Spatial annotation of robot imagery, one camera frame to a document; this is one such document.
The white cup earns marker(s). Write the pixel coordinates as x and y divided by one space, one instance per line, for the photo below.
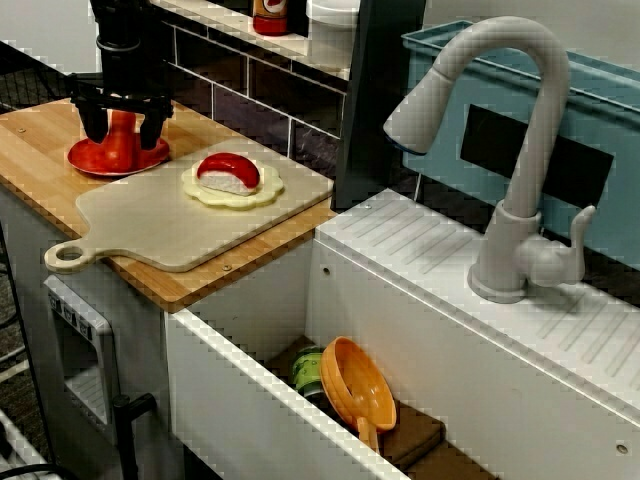
330 35

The red toy sausage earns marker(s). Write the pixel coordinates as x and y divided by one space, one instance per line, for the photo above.
122 145

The white toy sink unit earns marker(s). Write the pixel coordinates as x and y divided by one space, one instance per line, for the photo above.
400 280

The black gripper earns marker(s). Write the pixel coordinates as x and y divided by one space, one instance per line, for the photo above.
122 75

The cream flower-shaped plate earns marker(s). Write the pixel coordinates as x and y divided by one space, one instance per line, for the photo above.
272 192

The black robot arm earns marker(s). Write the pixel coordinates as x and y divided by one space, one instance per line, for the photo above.
120 22

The grey toy faucet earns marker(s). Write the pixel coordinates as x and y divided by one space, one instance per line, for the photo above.
550 80

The white shelf ledge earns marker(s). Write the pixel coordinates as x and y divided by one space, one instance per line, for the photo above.
280 45

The dark tile backsplash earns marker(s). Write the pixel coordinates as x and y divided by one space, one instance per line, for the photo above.
260 90

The green toy can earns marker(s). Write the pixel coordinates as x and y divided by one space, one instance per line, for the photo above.
306 372

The red and white toy sushi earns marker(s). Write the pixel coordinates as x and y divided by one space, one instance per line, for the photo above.
227 172

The white metal frame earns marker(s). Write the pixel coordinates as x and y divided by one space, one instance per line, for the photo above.
20 440

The red condiment bottle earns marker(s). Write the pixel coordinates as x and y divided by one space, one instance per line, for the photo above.
270 17

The grey toy dishwasher panel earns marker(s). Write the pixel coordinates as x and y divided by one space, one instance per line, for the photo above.
100 350

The orange toy strainer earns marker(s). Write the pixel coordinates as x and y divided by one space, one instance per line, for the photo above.
350 380

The red round plate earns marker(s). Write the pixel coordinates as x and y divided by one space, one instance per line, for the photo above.
82 161

